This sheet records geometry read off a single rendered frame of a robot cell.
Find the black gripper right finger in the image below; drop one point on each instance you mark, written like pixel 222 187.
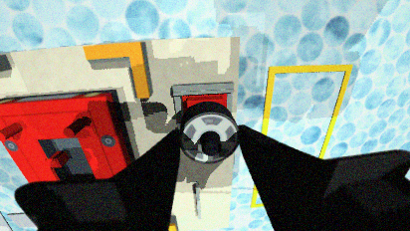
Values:
pixel 296 187

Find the yellow rectangular outline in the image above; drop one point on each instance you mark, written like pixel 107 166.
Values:
pixel 303 69

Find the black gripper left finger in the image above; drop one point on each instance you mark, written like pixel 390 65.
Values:
pixel 138 198

